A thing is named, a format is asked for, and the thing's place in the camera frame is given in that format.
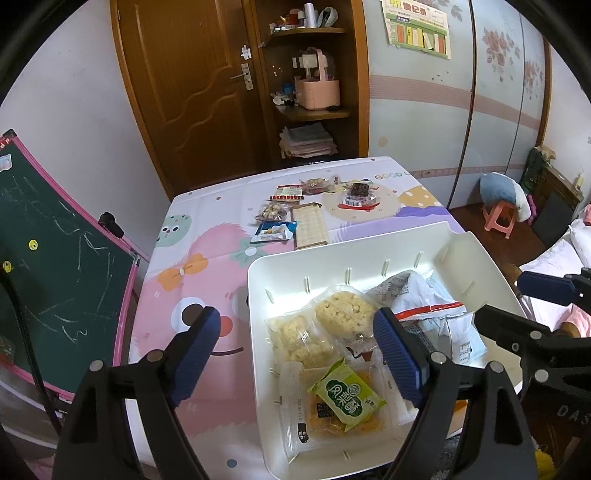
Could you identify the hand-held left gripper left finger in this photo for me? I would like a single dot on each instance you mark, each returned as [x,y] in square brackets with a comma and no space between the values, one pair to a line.
[196,355]

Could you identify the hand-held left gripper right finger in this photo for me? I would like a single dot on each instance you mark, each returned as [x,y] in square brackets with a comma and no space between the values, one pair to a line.
[397,355]

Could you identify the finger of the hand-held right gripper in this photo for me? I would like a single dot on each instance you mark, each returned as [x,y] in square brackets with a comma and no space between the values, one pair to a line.
[545,286]
[508,323]

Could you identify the light blue snack bag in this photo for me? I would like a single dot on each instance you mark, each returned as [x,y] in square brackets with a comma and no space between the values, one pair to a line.
[461,341]

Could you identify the green pastry packet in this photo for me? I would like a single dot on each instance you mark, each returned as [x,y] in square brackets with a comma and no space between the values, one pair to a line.
[348,394]

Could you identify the white snack bag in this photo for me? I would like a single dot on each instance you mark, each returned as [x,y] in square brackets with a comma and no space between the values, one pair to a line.
[406,290]

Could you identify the puffed rice cracker packet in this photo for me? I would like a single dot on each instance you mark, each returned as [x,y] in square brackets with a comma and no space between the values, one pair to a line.
[298,341]
[344,311]

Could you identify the clear tray packet of cakes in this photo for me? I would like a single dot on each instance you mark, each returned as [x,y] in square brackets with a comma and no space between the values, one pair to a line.
[323,424]

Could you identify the white plastic storage tray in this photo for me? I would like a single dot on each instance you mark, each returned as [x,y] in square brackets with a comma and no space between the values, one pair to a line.
[295,295]

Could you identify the pink cloth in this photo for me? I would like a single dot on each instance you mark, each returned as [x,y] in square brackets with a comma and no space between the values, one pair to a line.
[579,319]

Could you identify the dark wooden cabinet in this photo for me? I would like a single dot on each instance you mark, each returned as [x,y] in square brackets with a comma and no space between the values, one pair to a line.
[554,203]

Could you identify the pink plastic stool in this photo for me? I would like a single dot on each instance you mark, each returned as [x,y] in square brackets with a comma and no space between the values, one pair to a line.
[496,214]

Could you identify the cartoon printed tablecloth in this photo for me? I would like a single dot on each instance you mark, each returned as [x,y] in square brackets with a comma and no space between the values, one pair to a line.
[207,258]

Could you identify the blue plush cushion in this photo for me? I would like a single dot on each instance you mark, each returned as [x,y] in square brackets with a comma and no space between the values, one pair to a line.
[498,187]

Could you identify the blue snack packet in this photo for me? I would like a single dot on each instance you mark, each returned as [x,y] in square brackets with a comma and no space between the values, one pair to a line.
[274,230]

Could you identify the beige wafer packet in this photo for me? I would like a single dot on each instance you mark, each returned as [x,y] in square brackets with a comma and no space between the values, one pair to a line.
[309,226]

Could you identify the black clip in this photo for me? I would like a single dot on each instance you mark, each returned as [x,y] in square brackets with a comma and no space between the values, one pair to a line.
[111,221]

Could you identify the brown nut mix packet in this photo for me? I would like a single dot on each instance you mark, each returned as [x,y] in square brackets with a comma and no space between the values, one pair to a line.
[272,212]

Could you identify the dark brownie packet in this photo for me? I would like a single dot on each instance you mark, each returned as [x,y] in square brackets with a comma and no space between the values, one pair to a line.
[360,194]

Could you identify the red label snack packet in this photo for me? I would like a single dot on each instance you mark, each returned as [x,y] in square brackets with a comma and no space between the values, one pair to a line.
[287,193]

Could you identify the small red candy packet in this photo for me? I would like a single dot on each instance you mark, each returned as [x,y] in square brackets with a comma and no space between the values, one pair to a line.
[316,184]

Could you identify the floral sliding wardrobe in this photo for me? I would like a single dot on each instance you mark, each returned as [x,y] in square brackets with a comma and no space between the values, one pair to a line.
[415,115]

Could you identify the stack of papers on shelf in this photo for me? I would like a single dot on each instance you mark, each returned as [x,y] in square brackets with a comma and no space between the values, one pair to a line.
[307,141]

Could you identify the brown wooden door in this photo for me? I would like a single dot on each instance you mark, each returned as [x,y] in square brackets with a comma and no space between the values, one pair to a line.
[184,92]

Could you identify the wooden corner shelf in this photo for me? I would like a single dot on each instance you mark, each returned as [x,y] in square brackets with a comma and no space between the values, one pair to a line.
[355,92]

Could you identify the small plush toys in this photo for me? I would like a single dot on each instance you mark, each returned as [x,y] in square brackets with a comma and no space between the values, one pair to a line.
[279,97]

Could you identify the white door hook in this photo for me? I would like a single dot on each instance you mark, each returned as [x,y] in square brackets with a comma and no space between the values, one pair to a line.
[246,51]

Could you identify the red capped jar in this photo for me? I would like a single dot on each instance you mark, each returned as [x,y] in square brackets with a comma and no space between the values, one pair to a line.
[292,18]

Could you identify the white bottle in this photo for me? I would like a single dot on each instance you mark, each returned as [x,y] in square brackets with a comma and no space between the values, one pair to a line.
[309,14]

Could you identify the brown wooden bed frame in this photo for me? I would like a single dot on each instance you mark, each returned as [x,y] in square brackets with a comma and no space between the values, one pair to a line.
[511,274]

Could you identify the green chalkboard with pink frame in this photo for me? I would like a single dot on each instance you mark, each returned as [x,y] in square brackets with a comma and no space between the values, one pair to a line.
[60,277]

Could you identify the wall poster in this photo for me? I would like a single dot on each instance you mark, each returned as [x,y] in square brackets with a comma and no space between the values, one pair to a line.
[415,32]

